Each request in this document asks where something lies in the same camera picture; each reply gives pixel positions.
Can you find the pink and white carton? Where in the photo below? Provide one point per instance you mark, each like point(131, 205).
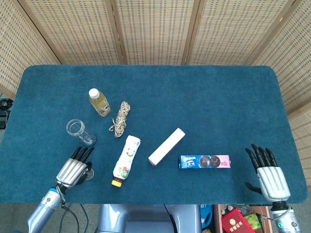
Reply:
point(166, 146)

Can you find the clear glass cup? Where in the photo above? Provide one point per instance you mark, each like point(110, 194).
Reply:
point(75, 128)

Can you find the teal blue tablecloth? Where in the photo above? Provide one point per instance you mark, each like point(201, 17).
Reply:
point(194, 97)

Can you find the yellow drink bottle white cap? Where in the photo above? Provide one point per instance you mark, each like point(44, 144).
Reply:
point(99, 104)

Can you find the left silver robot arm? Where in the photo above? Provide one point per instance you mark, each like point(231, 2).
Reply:
point(43, 211)

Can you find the blue and pink cookie box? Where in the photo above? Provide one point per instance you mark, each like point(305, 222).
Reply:
point(194, 162)

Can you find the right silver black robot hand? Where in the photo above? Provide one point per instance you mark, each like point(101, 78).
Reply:
point(273, 182)

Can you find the green snack packet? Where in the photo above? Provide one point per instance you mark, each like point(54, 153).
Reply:
point(253, 221)

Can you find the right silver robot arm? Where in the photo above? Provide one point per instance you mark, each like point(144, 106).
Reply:
point(285, 218)

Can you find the white-label tea bottle yellow cap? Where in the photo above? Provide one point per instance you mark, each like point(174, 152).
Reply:
point(127, 157)

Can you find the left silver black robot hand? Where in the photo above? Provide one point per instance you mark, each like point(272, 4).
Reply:
point(70, 172)

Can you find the red booklet gold print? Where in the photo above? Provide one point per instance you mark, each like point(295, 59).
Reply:
point(234, 223)

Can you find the woven bamboo folding screen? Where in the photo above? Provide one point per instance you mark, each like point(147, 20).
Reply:
point(155, 29)

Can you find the brown wooden crate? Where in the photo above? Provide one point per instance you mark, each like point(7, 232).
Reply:
point(218, 218)

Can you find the silver blue robot torso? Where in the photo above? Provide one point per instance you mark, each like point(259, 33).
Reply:
point(145, 218)

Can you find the blue plastic container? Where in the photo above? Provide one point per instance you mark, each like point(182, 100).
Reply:
point(206, 216)

